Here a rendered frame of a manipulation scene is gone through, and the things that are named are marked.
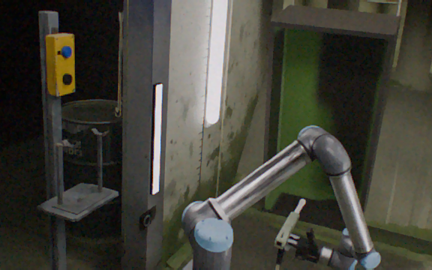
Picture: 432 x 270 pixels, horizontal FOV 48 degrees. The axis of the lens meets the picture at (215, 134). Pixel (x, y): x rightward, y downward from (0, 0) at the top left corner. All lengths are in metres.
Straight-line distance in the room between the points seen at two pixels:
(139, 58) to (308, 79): 1.02
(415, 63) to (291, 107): 1.31
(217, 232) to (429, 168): 2.31
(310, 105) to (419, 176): 1.21
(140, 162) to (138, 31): 0.71
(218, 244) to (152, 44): 1.12
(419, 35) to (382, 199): 1.26
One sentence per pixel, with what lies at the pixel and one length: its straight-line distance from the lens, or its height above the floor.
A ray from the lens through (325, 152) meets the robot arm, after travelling 2.00.
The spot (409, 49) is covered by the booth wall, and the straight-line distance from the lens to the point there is 4.02.
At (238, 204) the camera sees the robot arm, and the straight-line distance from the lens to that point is 2.04.
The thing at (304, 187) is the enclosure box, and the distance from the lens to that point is 3.31.
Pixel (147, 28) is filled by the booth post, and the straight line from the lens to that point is 2.51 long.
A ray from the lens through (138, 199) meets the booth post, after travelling 2.80.
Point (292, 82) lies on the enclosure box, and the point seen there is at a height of 1.25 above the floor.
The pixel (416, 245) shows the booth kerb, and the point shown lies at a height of 0.11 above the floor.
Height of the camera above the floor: 1.85
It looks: 19 degrees down
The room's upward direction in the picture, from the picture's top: 4 degrees clockwise
